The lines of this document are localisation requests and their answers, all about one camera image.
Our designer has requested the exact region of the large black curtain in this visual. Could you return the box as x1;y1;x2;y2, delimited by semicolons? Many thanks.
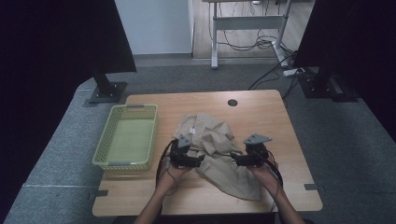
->
0;0;138;218
293;0;396;143

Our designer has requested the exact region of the white power strip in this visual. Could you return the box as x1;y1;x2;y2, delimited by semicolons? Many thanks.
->
282;67;306;78

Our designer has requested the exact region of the person's right hand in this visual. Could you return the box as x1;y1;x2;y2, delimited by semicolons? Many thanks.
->
247;161;284;195

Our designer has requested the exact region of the beige short-sleeved shirt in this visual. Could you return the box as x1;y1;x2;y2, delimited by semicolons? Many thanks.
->
172;112;263;203

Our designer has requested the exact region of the white metal desk frame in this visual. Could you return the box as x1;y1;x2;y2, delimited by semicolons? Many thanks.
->
201;0;316;70

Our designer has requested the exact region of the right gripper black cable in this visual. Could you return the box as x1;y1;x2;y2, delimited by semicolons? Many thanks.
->
261;149;285;213

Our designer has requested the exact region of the black stand with base plate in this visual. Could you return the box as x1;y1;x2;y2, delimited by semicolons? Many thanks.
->
297;65;361;104
88;67;129;105

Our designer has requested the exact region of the long black floor cable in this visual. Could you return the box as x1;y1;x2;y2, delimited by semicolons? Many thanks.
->
247;53;297;91

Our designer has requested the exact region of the tangle of floor cables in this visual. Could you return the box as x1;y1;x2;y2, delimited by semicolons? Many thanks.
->
218;0;297;58

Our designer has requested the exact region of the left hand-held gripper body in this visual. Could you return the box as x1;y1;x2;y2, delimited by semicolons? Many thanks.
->
168;133;194;170

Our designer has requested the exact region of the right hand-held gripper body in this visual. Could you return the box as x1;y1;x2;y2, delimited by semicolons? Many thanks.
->
243;133;273;167

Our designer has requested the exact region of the person's left hand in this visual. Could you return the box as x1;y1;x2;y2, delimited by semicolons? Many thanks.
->
155;163;191;196

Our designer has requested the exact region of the green plastic basket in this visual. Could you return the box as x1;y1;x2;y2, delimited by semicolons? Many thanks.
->
92;103;160;172

